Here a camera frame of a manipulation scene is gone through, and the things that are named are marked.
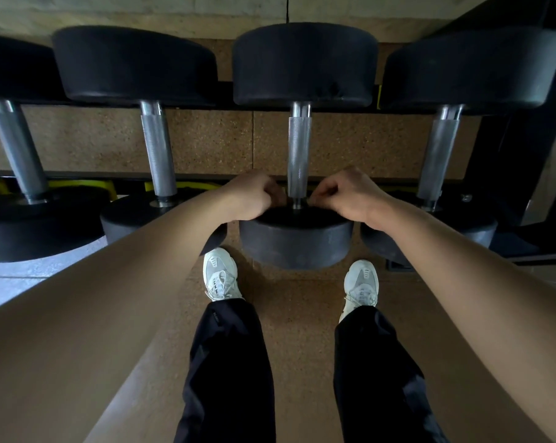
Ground yellow rack cradle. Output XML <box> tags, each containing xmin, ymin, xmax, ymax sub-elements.
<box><xmin>0</xmin><ymin>177</ymin><xmax>118</xmax><ymax>202</ymax></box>

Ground person's right hand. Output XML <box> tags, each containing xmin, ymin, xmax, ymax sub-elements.
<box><xmin>308</xmin><ymin>166</ymin><xmax>394</xmax><ymax>227</ymax></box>

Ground black dumbbell with steel handle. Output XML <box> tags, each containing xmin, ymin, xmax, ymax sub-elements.
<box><xmin>232</xmin><ymin>22</ymin><xmax>380</xmax><ymax>271</ymax></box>
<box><xmin>0</xmin><ymin>34</ymin><xmax>111</xmax><ymax>264</ymax></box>
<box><xmin>360</xmin><ymin>26</ymin><xmax>556</xmax><ymax>269</ymax></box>
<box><xmin>51</xmin><ymin>26</ymin><xmax>229</xmax><ymax>259</ymax></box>

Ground black trousers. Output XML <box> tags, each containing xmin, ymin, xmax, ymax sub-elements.
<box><xmin>173</xmin><ymin>298</ymin><xmax>450</xmax><ymax>443</ymax></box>

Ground white sneaker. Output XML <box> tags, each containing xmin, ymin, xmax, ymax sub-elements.
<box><xmin>201</xmin><ymin>247</ymin><xmax>245</xmax><ymax>303</ymax></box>
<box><xmin>337</xmin><ymin>259</ymin><xmax>381</xmax><ymax>324</ymax></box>

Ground white left sneaker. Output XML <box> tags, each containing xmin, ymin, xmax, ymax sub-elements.
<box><xmin>201</xmin><ymin>247</ymin><xmax>245</xmax><ymax>303</ymax></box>

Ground white right sneaker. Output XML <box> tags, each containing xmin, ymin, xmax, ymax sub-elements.
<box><xmin>337</xmin><ymin>259</ymin><xmax>381</xmax><ymax>324</ymax></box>

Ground person's left forearm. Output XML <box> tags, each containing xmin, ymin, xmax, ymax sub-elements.
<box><xmin>0</xmin><ymin>182</ymin><xmax>242</xmax><ymax>443</ymax></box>

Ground black metal dumbbell rack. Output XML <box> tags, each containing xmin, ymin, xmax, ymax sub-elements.
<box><xmin>0</xmin><ymin>0</ymin><xmax>556</xmax><ymax>273</ymax></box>

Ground person's left hand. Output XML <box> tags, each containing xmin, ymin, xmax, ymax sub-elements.
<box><xmin>223</xmin><ymin>169</ymin><xmax>288</xmax><ymax>223</ymax></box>

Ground person's right forearm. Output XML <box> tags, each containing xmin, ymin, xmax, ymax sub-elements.
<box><xmin>368</xmin><ymin>196</ymin><xmax>556</xmax><ymax>443</ymax></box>

